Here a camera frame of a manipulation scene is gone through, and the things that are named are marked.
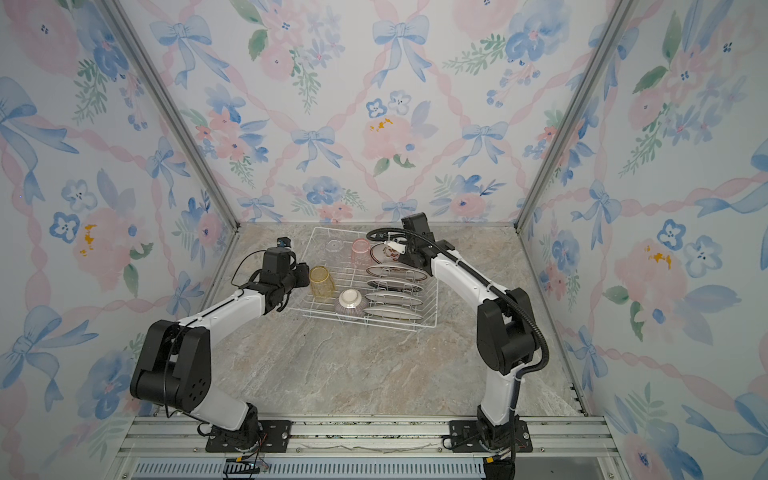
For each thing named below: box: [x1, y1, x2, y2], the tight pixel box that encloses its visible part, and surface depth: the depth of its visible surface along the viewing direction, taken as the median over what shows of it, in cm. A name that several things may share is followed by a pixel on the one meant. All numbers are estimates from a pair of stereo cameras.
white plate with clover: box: [364, 292, 424, 306], surface depth 93 cm
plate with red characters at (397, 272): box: [366, 265, 428, 282], surface depth 100 cm
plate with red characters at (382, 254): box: [370, 242, 400, 264], surface depth 102 cm
